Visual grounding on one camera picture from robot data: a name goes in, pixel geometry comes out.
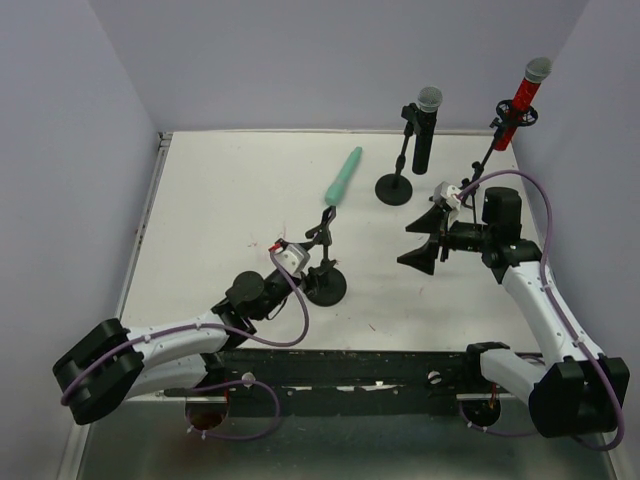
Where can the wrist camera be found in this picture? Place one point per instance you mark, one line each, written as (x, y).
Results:
(292, 257)
(446, 197)

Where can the teal microphone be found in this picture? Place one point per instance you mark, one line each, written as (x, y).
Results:
(337, 190)

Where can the black microphone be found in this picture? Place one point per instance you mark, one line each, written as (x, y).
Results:
(428, 102)

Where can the black round-base stand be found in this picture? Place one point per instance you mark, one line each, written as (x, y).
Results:
(338, 280)
(394, 189)

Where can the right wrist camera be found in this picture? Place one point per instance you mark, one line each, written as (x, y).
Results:
(446, 197)

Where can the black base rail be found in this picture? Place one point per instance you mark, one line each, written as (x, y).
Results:
(314, 383)

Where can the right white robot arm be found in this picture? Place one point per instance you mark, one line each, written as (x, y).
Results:
(577, 389)

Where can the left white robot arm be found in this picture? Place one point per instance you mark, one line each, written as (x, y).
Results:
(113, 363)

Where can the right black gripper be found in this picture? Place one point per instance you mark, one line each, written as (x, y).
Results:
(445, 237)

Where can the red rhinestone microphone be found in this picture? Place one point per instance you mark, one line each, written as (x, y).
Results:
(536, 71)

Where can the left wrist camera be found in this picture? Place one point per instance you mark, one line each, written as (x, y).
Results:
(292, 257)

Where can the black tripod shock-mount stand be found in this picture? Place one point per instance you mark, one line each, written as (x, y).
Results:
(480, 165)

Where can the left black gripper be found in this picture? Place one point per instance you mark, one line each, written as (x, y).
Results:
(310, 257)

